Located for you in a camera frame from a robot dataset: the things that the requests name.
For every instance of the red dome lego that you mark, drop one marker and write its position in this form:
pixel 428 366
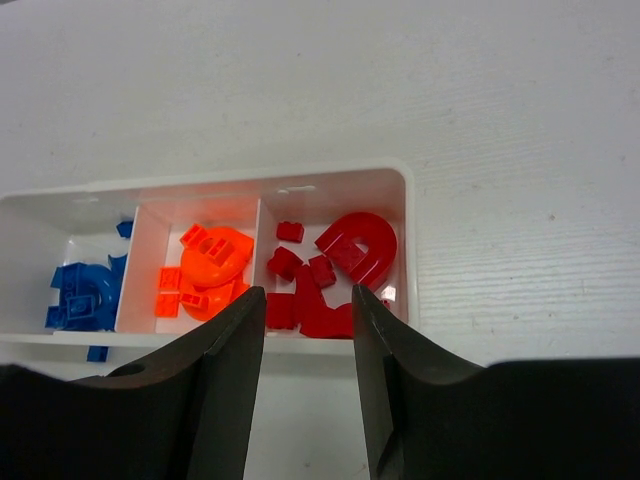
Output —
pixel 362 245

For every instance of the red lego piece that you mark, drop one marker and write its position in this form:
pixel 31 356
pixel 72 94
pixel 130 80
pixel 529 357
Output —
pixel 315 317

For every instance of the white three-compartment tray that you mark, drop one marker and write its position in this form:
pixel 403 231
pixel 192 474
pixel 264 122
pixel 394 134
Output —
pixel 137 263

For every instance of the blue lego near tray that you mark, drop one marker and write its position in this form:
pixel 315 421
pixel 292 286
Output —
pixel 97 354

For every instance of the red square lego brick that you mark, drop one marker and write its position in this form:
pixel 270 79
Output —
pixel 284 263

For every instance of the blue ring lego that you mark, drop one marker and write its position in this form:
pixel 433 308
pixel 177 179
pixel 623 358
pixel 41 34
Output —
pixel 88 296

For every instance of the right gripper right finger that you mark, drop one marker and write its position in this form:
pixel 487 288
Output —
pixel 430 414

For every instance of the small red lego brick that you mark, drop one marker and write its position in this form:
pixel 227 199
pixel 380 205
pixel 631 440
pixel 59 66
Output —
pixel 322 271

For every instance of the small orange lego brick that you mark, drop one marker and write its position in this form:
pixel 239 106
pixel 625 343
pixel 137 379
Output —
pixel 169 279

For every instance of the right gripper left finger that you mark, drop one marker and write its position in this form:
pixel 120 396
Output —
pixel 183 411

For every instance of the blue lego cluster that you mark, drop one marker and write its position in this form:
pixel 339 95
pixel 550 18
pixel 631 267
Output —
pixel 125 228

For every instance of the small orange lego piece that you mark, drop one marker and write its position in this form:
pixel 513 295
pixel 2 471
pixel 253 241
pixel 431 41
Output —
pixel 167 305

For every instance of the red lego brick upper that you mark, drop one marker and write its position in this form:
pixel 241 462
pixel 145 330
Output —
pixel 290 232

